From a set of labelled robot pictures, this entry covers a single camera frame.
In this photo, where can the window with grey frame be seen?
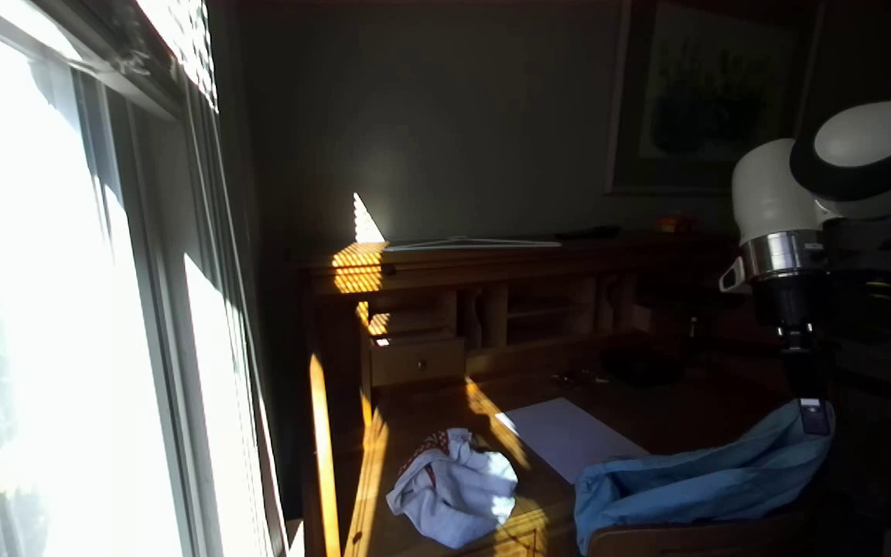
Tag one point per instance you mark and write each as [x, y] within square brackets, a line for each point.
[76, 311]

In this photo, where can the small wooden desk drawer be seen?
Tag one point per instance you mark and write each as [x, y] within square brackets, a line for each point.
[417, 360]

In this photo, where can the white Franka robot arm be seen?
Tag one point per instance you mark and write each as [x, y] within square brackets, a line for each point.
[806, 186]

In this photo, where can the blue fabric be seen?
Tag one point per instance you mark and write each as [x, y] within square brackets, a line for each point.
[704, 480]

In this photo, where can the wooden roll-top desk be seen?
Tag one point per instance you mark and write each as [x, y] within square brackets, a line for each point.
[527, 343]

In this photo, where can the flat board on desk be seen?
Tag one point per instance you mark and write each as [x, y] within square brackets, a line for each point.
[470, 242]

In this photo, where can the framed wall picture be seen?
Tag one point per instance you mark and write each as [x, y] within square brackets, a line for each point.
[711, 96]

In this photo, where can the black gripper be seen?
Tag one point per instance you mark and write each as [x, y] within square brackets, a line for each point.
[790, 311]

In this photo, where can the white paper sheet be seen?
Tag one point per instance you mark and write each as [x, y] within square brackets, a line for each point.
[571, 437]

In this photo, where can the white window blind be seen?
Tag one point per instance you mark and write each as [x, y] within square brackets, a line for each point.
[185, 41]

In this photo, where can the pale lavender crumpled fabric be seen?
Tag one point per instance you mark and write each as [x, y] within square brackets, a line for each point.
[457, 490]

